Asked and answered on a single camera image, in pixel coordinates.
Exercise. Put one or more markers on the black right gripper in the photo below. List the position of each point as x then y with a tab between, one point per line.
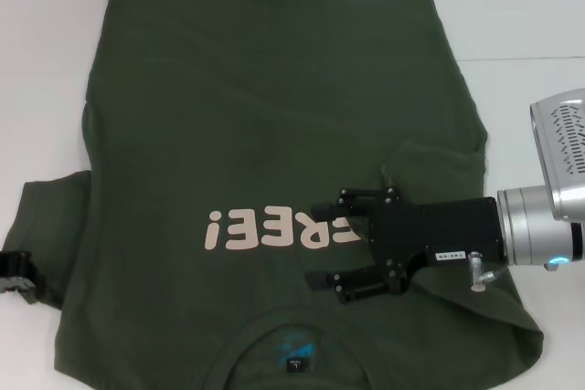
439	232

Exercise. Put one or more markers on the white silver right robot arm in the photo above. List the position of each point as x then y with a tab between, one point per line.
535	232

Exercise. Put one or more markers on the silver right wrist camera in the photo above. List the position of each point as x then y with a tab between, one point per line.
562	148

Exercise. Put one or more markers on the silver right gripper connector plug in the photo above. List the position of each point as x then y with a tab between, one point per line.
476	273

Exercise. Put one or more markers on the dark green FREE! t-shirt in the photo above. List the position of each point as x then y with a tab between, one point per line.
228	111

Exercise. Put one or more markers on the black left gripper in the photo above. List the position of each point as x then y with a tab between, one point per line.
13	269

